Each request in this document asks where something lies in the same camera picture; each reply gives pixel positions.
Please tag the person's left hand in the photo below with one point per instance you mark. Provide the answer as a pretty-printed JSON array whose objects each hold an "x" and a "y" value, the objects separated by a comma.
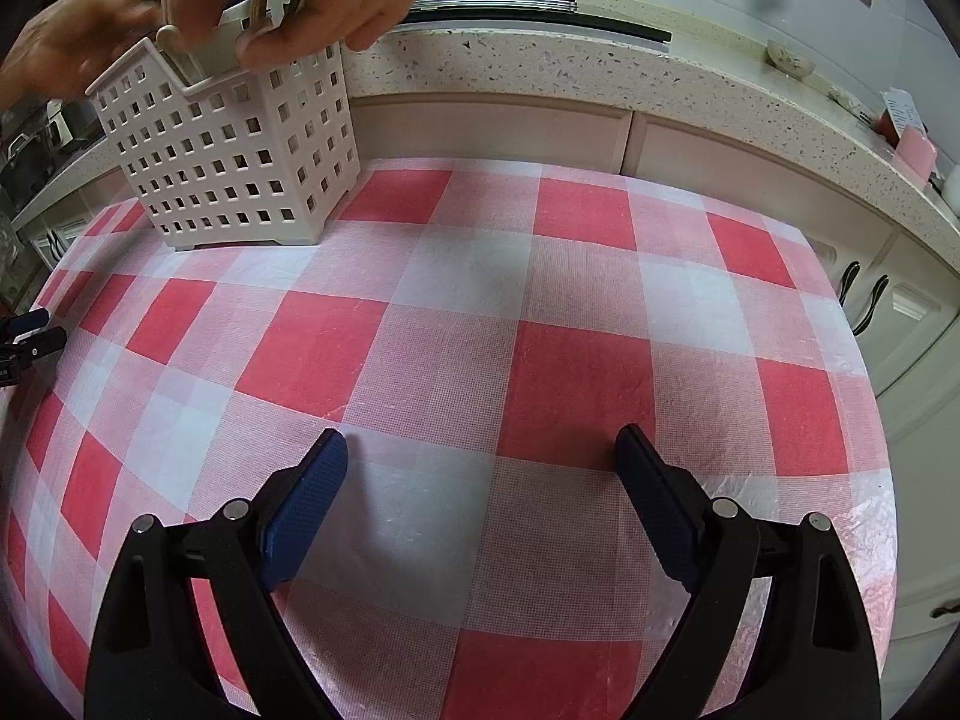
[{"x": 67, "y": 37}]

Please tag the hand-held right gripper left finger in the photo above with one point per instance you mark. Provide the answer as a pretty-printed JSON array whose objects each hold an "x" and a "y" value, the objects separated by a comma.
[{"x": 307, "y": 510}]

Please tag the white perforated utensil basket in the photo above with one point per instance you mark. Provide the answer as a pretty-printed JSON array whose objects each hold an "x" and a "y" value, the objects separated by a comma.
[{"x": 225, "y": 157}]

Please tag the small patterned bowl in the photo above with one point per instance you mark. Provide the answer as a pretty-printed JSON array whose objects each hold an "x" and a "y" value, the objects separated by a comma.
[{"x": 789, "y": 60}]

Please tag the paper packet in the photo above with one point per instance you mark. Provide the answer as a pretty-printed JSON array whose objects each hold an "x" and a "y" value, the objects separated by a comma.
[{"x": 900, "y": 112}]

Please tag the pink cup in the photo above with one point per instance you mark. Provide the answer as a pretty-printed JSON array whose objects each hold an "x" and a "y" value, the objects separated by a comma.
[{"x": 919, "y": 154}]

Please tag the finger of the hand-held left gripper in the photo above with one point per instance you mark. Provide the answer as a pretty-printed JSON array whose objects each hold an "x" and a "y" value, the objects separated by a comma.
[
  {"x": 37, "y": 349},
  {"x": 26, "y": 321}
]

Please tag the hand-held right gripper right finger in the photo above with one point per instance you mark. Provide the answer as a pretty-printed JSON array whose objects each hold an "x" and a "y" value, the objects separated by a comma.
[{"x": 660, "y": 510}]

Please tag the red white checkered tablecloth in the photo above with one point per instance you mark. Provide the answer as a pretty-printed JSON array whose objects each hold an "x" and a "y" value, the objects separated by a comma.
[{"x": 450, "y": 315}]

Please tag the small white bottle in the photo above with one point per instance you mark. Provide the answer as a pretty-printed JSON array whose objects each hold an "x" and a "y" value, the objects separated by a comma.
[{"x": 952, "y": 187}]

